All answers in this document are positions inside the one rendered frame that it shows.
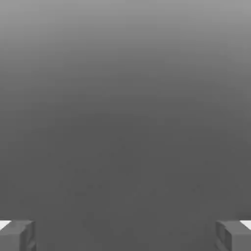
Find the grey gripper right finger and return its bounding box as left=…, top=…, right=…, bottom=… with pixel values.
left=215, top=220, right=251, bottom=251

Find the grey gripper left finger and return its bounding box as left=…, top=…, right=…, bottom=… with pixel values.
left=0, top=219, right=37, bottom=251

